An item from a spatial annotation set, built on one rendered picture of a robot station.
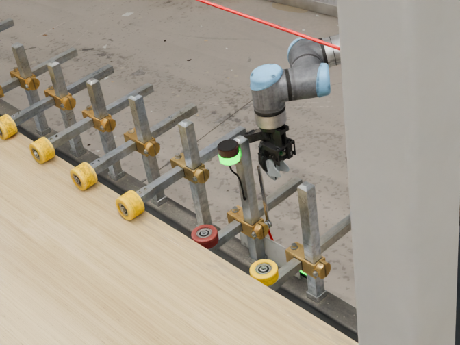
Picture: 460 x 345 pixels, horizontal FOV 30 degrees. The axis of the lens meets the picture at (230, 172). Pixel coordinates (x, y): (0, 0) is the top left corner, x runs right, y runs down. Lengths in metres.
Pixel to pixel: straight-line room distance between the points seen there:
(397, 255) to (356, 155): 0.07
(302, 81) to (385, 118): 1.89
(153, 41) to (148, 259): 3.29
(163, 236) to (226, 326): 0.44
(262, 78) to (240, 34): 3.26
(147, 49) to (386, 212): 5.13
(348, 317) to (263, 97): 0.69
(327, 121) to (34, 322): 2.56
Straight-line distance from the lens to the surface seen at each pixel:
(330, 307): 2.58
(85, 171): 2.83
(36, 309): 2.49
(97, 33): 5.94
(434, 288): 0.55
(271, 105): 2.36
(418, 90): 0.44
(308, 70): 2.36
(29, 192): 2.94
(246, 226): 2.64
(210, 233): 2.57
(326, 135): 4.51
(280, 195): 2.74
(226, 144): 2.43
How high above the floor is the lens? 2.55
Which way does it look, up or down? 36 degrees down
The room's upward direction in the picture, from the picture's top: 9 degrees counter-clockwise
